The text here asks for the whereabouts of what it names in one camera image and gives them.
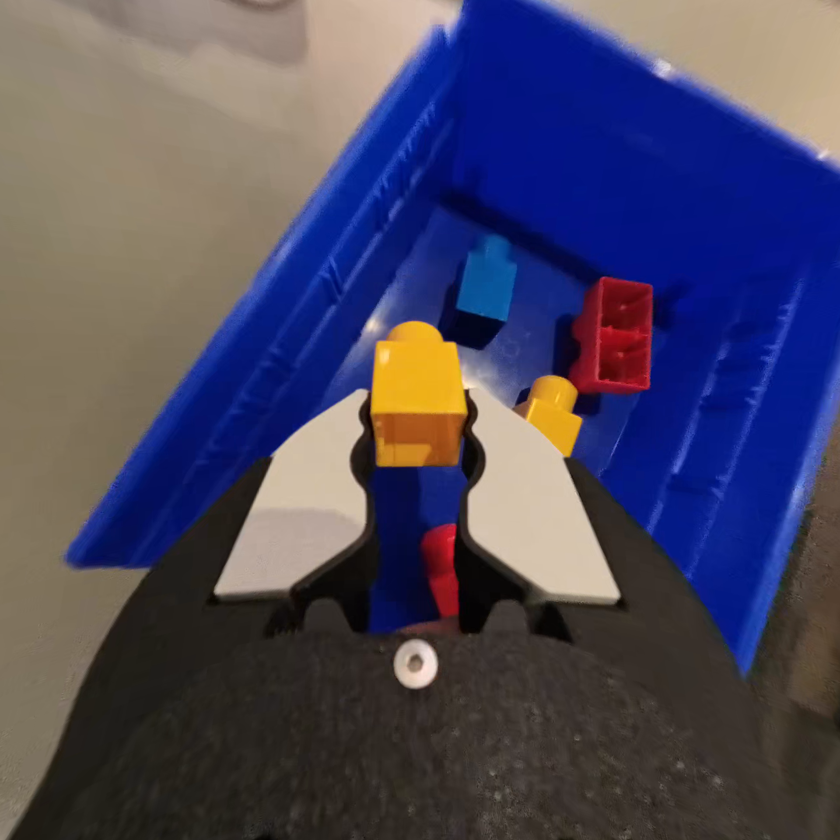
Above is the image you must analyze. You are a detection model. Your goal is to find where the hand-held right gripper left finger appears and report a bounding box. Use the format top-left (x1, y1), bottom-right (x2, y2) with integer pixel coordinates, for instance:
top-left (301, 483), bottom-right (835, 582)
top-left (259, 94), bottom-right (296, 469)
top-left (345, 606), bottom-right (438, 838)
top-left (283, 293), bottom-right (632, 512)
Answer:
top-left (213, 387), bottom-right (378, 601)

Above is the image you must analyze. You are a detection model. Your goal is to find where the red mega block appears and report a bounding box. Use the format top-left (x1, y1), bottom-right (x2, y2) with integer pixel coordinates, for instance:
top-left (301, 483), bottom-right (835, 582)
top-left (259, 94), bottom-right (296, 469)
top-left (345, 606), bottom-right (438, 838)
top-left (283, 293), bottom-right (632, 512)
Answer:
top-left (567, 277), bottom-right (654, 395)
top-left (420, 524), bottom-right (460, 619)

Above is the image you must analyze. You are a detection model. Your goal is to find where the yellow mega block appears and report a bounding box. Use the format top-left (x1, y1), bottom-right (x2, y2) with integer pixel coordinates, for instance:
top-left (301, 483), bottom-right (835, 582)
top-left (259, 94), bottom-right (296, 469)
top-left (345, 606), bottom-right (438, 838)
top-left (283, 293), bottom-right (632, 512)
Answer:
top-left (513, 375), bottom-right (583, 457)
top-left (371, 322), bottom-right (468, 468)

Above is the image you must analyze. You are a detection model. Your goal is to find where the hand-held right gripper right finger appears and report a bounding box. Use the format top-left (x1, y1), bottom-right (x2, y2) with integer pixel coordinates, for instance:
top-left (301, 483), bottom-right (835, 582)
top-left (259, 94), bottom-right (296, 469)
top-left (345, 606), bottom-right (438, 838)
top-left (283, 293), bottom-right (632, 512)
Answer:
top-left (457, 387), bottom-right (622, 605)

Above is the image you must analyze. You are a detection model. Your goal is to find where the blue mega block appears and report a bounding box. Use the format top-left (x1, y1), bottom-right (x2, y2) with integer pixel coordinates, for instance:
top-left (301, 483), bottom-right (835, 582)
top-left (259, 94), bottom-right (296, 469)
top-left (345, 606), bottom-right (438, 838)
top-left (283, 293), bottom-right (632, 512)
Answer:
top-left (454, 235), bottom-right (517, 349)

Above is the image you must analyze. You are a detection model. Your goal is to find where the blue storage bin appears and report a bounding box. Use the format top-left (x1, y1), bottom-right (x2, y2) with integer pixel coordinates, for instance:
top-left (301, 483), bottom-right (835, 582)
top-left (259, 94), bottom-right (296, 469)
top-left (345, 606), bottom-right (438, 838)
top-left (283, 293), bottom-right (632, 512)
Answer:
top-left (66, 0), bottom-right (840, 677)

